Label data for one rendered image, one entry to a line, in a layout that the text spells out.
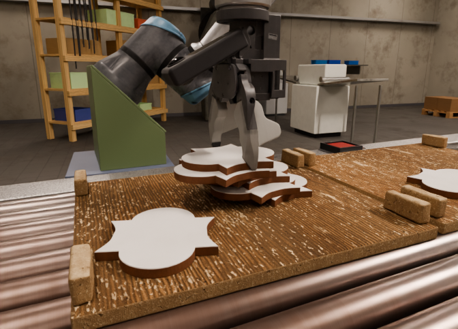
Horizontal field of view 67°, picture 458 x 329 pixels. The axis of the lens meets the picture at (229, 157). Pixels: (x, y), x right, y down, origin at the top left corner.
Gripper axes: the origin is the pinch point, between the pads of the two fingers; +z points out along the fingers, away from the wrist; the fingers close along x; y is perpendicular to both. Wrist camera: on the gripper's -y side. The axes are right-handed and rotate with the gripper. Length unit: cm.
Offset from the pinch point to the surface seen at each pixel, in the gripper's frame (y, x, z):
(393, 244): 10.4, -20.6, 6.9
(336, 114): 401, 378, 62
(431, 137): 61, 7, 4
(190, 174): -7.3, -3.2, 0.6
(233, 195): -1.7, -4.4, 4.1
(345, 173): 24.3, 0.4, 6.1
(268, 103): 450, 649, 68
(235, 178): -2.3, -6.2, 1.1
